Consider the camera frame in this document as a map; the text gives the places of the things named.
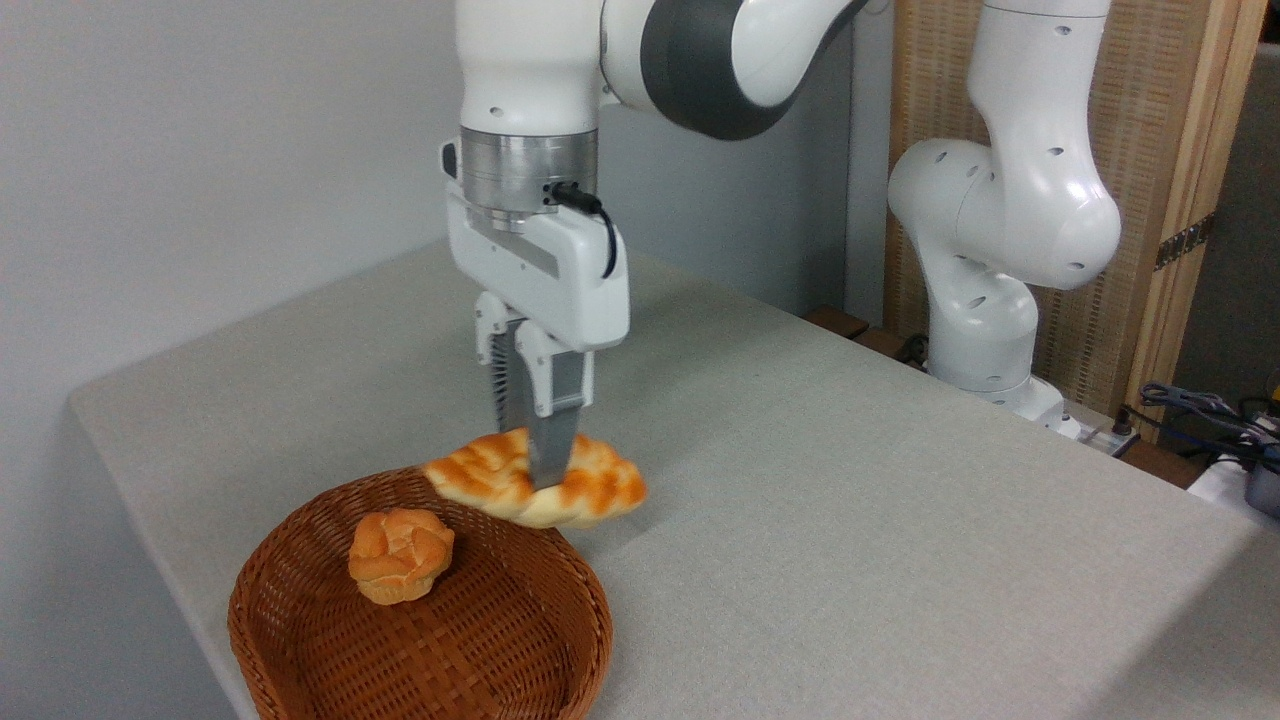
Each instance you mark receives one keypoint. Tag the woven wood folding screen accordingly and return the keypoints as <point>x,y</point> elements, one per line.
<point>1150,100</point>

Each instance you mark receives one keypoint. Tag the metal screen hinge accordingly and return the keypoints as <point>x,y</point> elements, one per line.
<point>1185,241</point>

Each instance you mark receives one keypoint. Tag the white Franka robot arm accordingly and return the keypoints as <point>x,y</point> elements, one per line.
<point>1005,200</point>

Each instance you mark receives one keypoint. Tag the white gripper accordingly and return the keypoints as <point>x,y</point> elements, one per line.
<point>570,285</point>

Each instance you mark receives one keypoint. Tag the grey tablecloth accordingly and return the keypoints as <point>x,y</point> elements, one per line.
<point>900,560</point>

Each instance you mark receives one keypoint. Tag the round bread bun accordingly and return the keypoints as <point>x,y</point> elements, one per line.
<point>400,555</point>

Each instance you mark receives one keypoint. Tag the brown wicker basket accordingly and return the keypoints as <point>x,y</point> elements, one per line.
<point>450,650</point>

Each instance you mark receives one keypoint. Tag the long braided bread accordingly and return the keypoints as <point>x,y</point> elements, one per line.
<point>490,475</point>

